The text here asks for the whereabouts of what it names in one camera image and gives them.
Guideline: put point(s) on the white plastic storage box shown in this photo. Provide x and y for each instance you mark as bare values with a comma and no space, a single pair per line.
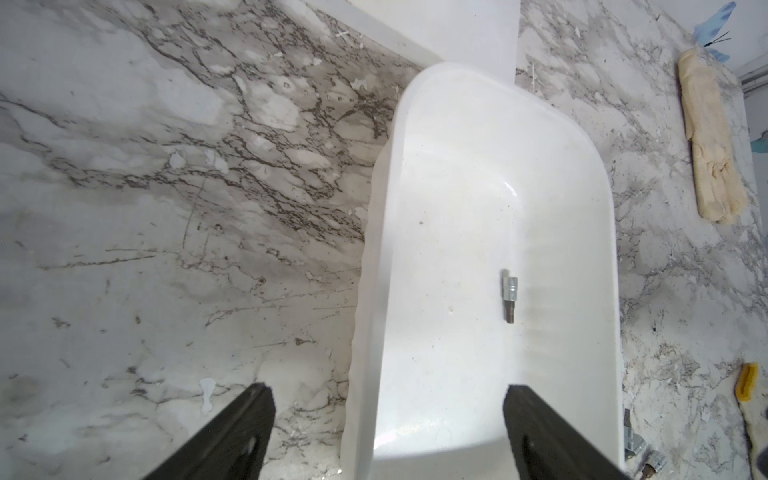
480,176

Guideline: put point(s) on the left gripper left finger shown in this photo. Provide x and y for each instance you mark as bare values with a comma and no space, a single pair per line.
232,445

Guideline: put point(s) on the white stepped display shelf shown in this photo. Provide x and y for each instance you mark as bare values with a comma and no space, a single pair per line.
482,34

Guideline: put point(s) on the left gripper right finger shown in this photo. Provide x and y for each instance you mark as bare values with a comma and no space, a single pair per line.
545,445

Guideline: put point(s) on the white glove yellow cuff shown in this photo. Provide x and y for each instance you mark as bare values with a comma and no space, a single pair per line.
751,394

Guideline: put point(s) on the silver socket bit cluster right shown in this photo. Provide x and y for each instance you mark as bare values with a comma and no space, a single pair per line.
655,463

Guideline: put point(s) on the beige work glove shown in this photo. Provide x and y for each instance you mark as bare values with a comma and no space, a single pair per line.
720,192

